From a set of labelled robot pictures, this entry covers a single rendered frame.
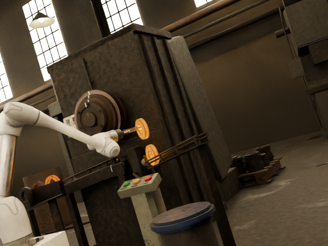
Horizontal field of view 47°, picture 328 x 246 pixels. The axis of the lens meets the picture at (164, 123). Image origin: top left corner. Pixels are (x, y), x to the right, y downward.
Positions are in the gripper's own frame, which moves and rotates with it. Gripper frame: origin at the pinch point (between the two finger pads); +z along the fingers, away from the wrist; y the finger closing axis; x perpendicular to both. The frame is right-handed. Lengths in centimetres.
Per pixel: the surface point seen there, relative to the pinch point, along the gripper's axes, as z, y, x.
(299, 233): 44, 69, -95
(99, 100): -10, -37, 32
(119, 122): -2.3, -31.2, 9.8
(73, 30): 246, -767, 355
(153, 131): 17.4, -19.8, -5.9
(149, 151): 0.1, -1.1, -18.8
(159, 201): -24, 41, -47
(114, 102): -0.9, -30.5, 26.6
